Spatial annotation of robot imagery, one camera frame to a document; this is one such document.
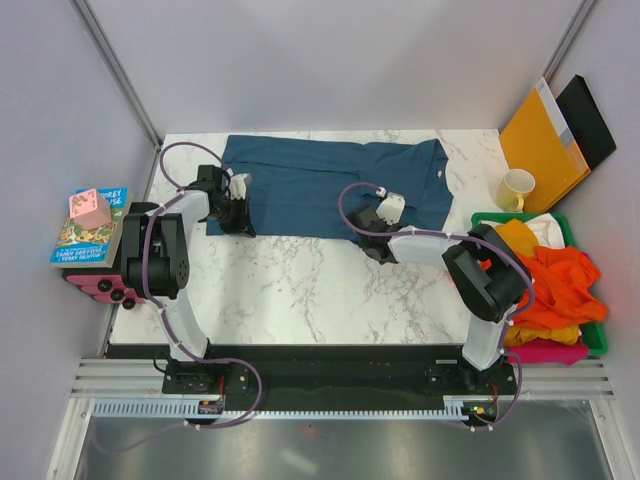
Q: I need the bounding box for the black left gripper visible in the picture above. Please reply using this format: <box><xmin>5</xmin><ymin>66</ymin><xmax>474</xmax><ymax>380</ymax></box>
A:
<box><xmin>209</xmin><ymin>195</ymin><xmax>255</xmax><ymax>239</ymax></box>

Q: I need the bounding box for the blue t shirt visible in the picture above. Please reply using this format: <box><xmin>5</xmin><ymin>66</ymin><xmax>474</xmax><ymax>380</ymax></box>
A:
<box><xmin>222</xmin><ymin>135</ymin><xmax>453</xmax><ymax>242</ymax></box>

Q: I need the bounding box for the orange t shirt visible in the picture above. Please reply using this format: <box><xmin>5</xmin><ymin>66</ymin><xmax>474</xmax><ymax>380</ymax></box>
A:
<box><xmin>509</xmin><ymin>242</ymin><xmax>609</xmax><ymax>330</ymax></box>

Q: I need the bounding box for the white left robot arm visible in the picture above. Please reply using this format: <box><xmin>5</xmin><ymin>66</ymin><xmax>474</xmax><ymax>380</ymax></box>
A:
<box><xmin>120</xmin><ymin>165</ymin><xmax>256</xmax><ymax>393</ymax></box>

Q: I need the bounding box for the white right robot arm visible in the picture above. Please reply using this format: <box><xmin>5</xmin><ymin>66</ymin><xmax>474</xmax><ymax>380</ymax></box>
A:
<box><xmin>343</xmin><ymin>207</ymin><xmax>535</xmax><ymax>394</ymax></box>

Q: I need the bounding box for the black box under book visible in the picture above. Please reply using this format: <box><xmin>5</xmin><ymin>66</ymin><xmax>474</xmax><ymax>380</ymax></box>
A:
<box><xmin>125</xmin><ymin>201</ymin><xmax>160</xmax><ymax>221</ymax></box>

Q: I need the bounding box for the yellow t shirt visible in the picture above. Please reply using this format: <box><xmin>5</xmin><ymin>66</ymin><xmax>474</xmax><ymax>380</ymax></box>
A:
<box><xmin>495</xmin><ymin>219</ymin><xmax>581</xmax><ymax>347</ymax></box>

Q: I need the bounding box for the yellow mug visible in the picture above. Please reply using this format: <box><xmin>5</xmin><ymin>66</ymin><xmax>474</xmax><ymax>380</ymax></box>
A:
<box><xmin>495</xmin><ymin>169</ymin><xmax>536</xmax><ymax>213</ymax></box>

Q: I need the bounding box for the pink black dumbbell set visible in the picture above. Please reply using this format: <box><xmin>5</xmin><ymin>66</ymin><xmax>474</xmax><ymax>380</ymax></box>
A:
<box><xmin>62</xmin><ymin>268</ymin><xmax>145</xmax><ymax>310</ymax></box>

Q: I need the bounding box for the pink dice cube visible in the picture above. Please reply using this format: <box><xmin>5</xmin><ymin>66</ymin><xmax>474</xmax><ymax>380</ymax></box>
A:
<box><xmin>69</xmin><ymin>188</ymin><xmax>111</xmax><ymax>230</ymax></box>

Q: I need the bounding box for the white t shirt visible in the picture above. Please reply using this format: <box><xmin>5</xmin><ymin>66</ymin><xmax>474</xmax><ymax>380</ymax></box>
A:
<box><xmin>525</xmin><ymin>213</ymin><xmax>566</xmax><ymax>249</ymax></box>

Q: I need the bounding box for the orange folder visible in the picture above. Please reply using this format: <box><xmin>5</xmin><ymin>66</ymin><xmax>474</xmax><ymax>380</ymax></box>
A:
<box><xmin>499</xmin><ymin>78</ymin><xmax>591</xmax><ymax>213</ymax></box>

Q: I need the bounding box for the pink t shirt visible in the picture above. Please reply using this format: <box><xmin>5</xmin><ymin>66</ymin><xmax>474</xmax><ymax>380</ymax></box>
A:
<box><xmin>507</xmin><ymin>339</ymin><xmax>590</xmax><ymax>366</ymax></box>

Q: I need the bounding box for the black flat box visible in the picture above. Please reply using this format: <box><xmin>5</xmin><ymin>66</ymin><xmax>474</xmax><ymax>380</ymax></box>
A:
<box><xmin>556</xmin><ymin>75</ymin><xmax>617</xmax><ymax>170</ymax></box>

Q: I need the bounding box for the green plastic bin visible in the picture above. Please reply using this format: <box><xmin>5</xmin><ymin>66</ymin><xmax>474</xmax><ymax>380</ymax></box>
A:
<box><xmin>471</xmin><ymin>212</ymin><xmax>608</xmax><ymax>357</ymax></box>

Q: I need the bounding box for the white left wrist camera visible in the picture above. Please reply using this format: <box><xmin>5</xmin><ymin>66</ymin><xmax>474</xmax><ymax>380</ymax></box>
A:
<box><xmin>229</xmin><ymin>173</ymin><xmax>252</xmax><ymax>200</ymax></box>

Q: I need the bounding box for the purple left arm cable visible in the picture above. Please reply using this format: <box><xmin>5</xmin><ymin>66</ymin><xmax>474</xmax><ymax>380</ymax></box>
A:
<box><xmin>92</xmin><ymin>142</ymin><xmax>266</xmax><ymax>453</ymax></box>

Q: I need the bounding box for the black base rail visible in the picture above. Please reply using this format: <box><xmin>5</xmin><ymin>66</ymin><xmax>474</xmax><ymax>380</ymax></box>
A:
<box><xmin>162</xmin><ymin>345</ymin><xmax>516</xmax><ymax>409</ymax></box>

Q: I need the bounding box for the white cable duct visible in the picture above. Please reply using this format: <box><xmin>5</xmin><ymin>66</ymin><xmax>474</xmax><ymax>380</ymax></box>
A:
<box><xmin>93</xmin><ymin>398</ymin><xmax>496</xmax><ymax>420</ymax></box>

